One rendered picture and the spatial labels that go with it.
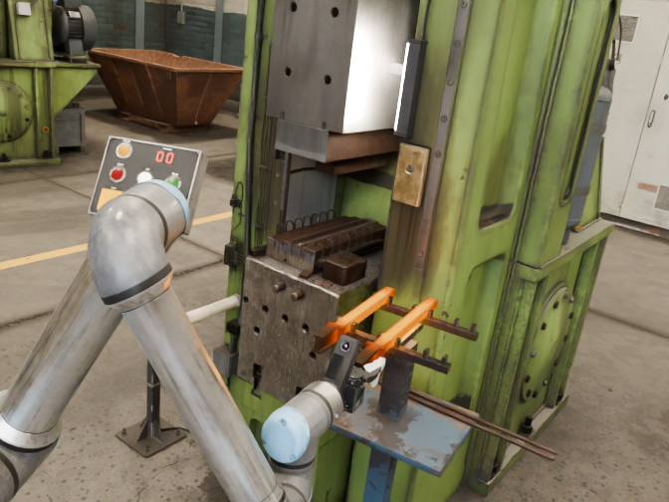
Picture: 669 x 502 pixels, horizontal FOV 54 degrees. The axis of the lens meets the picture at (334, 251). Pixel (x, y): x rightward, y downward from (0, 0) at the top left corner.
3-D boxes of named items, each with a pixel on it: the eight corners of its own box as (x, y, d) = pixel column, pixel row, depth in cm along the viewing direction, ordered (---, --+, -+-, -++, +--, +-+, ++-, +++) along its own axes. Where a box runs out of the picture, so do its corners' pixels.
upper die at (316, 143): (325, 162, 192) (329, 130, 188) (274, 148, 202) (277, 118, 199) (400, 149, 224) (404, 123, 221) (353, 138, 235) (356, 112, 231)
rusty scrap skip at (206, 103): (173, 141, 782) (175, 68, 753) (82, 113, 885) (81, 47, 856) (245, 134, 875) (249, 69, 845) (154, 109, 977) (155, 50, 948)
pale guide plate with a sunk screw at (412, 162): (417, 207, 190) (426, 149, 184) (391, 199, 195) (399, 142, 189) (420, 206, 191) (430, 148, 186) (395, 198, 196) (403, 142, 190)
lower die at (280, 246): (312, 274, 204) (315, 249, 201) (265, 255, 215) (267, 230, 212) (385, 247, 236) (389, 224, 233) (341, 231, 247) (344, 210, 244)
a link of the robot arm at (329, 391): (297, 382, 130) (338, 400, 126) (310, 373, 134) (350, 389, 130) (292, 420, 133) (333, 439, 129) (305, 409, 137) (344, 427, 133)
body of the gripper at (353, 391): (335, 389, 147) (307, 413, 137) (339, 356, 144) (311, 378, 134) (365, 401, 143) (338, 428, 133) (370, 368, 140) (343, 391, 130)
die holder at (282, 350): (321, 423, 207) (337, 295, 191) (236, 376, 227) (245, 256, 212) (412, 364, 250) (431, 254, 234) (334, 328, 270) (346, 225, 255)
